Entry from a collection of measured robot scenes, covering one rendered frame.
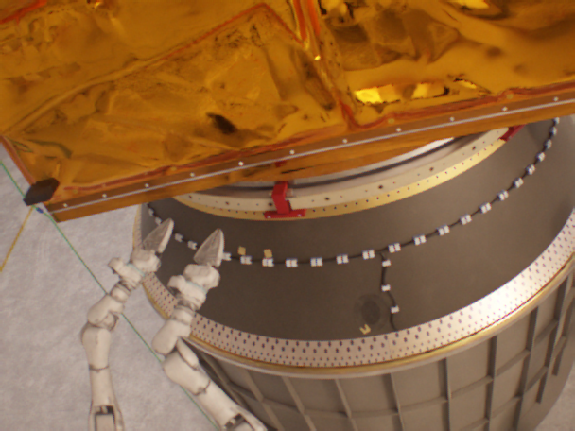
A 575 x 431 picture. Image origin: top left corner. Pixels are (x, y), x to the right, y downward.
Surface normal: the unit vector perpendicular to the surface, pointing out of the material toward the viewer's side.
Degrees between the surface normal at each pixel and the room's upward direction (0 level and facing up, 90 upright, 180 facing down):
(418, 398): 90
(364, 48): 87
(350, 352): 43
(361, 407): 90
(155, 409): 0
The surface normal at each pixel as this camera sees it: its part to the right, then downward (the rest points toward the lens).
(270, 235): -0.39, 0.27
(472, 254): 0.18, 0.15
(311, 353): -0.33, -0.06
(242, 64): 0.05, 0.65
